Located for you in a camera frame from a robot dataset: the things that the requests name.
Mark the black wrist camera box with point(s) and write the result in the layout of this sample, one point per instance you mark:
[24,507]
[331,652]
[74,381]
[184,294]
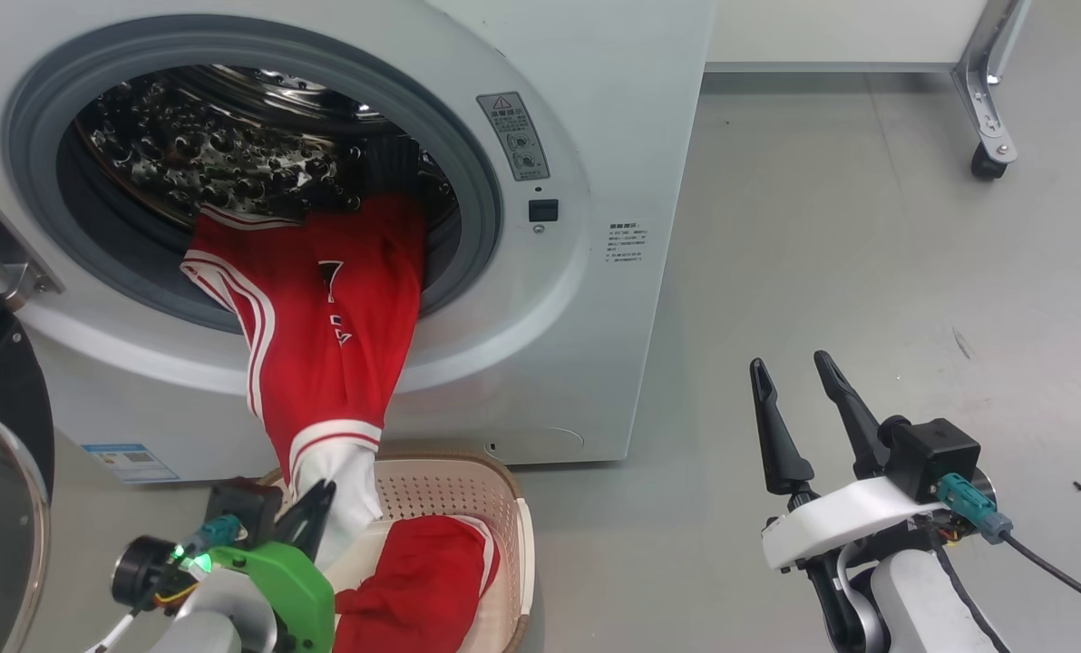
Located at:
[241,508]
[935,453]

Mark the dark round glass washer door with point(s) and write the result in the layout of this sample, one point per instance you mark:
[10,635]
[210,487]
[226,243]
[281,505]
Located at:
[5,390]

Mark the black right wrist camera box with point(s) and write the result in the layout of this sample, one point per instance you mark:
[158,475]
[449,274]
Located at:
[935,453]

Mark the metal partition leg with caster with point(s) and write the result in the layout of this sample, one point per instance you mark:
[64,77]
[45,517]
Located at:
[989,118]

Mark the silver metal door hinge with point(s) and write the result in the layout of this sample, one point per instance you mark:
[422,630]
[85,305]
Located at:
[1,245]

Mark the blue energy label sticker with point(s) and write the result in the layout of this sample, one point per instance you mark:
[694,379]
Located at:
[132,462]

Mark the red and white garment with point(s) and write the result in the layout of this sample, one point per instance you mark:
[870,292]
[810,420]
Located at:
[323,345]

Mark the white partition panel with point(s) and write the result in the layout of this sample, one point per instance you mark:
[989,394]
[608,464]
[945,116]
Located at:
[822,27]

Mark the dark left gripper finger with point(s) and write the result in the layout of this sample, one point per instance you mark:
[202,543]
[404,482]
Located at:
[307,526]

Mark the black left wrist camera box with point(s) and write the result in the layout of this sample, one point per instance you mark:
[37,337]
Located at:
[241,508]

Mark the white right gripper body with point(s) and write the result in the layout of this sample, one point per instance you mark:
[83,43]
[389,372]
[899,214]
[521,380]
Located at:
[849,521]

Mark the black door latch socket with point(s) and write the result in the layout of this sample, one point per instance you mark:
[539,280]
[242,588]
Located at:
[543,210]

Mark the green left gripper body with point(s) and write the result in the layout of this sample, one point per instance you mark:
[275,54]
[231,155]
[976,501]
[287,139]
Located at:
[300,608]

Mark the stainless steel washing machine drum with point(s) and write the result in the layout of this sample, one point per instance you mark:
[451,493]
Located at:
[214,136]

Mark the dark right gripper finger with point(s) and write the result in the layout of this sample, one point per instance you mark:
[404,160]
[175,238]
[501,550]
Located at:
[858,426]
[781,453]

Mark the grey warning sticker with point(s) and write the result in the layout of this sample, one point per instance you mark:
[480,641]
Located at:
[513,136]

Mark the printed text notice sticker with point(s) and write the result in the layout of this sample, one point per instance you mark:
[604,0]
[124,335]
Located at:
[627,243]

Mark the cream perforated laundry basket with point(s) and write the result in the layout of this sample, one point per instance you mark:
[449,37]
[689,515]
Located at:
[441,494]

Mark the white front-load washing machine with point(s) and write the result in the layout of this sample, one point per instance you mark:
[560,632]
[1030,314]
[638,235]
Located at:
[550,399]

